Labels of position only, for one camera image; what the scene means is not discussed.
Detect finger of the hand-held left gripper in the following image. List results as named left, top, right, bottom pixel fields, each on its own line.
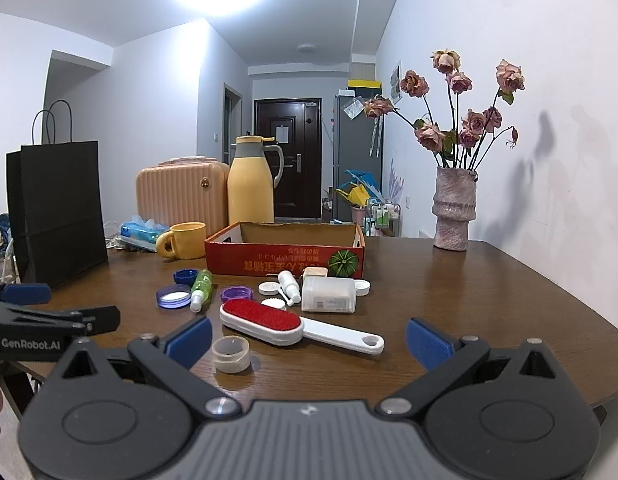
left=0, top=304, right=120, bottom=336
left=0, top=284, right=52, bottom=306

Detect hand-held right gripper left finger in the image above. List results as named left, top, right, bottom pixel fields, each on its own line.
left=48, top=316, right=242, bottom=420

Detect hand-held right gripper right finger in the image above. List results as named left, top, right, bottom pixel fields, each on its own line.
left=376, top=317, right=572, bottom=418

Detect blue lid with white liner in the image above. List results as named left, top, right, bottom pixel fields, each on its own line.
left=156, top=284, right=193, bottom=309

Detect green bottle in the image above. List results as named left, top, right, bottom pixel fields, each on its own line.
left=190, top=269, right=214, bottom=312

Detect purple lid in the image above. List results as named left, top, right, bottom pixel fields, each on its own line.
left=220, top=285, right=253, bottom=304

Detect red and white lint brush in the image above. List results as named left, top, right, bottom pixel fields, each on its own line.
left=219, top=299, right=385, bottom=356

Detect clear cotton swab container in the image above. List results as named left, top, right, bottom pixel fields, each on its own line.
left=301, top=276, right=357, bottom=313

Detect red cardboard box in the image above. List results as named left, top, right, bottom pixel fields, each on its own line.
left=205, top=221, right=366, bottom=279

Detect white spray bottle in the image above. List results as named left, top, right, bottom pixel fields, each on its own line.
left=278, top=270, right=302, bottom=306

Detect clear tape roll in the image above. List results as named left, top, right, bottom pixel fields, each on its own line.
left=211, top=336, right=250, bottom=374

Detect yellow mug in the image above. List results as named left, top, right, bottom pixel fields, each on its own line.
left=155, top=222, right=207, bottom=261

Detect black paper bag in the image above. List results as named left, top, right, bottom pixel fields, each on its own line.
left=6, top=100, right=110, bottom=288

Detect blue tissue pack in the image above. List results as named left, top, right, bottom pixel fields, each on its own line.
left=120, top=215, right=170, bottom=252

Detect pink textured vase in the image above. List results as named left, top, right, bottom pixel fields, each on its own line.
left=433, top=166, right=477, bottom=251

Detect pink ribbed suitcase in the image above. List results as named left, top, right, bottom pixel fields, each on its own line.
left=135, top=158, right=230, bottom=241

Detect yellow thermos jug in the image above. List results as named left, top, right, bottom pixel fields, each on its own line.
left=227, top=135, right=284, bottom=226

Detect yellow watering can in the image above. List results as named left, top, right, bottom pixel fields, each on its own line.
left=337, top=185, right=372, bottom=207

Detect blue folded item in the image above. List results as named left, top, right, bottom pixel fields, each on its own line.
left=345, top=170, right=384, bottom=196

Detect dark entrance door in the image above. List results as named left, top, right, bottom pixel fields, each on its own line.
left=254, top=98, right=323, bottom=221

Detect dried pink rose bouquet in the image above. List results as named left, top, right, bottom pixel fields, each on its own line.
left=364, top=49, right=526, bottom=171

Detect grey fridge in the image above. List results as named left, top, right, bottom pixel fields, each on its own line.
left=333, top=94, right=384, bottom=223

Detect grey interior door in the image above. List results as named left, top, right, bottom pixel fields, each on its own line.
left=224, top=84, right=243, bottom=161

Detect white cables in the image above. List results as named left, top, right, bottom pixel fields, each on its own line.
left=105, top=221, right=127, bottom=251

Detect wire storage cart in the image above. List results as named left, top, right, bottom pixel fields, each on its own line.
left=364, top=199, right=400, bottom=237

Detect purple flower wall decal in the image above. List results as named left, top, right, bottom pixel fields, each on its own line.
left=389, top=160, right=407, bottom=201

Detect wall poster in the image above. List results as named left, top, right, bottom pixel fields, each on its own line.
left=389, top=60, right=404, bottom=103

